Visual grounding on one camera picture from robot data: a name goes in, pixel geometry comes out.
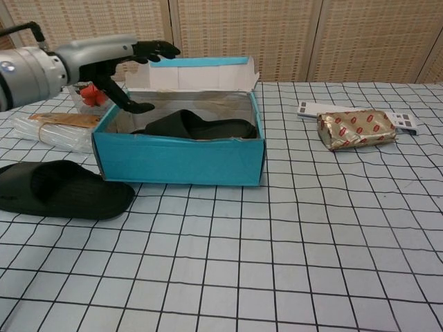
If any clear box with red parts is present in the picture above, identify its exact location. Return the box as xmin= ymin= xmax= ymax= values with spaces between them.
xmin=69 ymin=81 xmax=117 ymax=115

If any black slipper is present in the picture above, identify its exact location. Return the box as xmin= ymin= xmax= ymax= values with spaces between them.
xmin=0 ymin=160 xmax=136 ymax=221
xmin=130 ymin=109 xmax=259 ymax=141

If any gold foil packet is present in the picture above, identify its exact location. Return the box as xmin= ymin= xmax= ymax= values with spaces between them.
xmin=316 ymin=109 xmax=399 ymax=152

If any clear bag of sticks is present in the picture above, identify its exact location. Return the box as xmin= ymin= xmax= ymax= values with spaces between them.
xmin=12 ymin=116 xmax=96 ymax=153

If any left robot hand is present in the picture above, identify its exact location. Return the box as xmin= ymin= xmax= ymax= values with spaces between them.
xmin=55 ymin=33 xmax=181 ymax=114

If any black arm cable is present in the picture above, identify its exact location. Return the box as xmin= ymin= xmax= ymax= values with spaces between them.
xmin=0 ymin=21 xmax=49 ymax=53

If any bamboo folding screen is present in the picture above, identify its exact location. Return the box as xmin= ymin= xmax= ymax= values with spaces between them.
xmin=0 ymin=0 xmax=443 ymax=84

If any blue cardboard shoe box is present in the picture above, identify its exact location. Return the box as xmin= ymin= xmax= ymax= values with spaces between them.
xmin=91 ymin=56 xmax=266 ymax=187

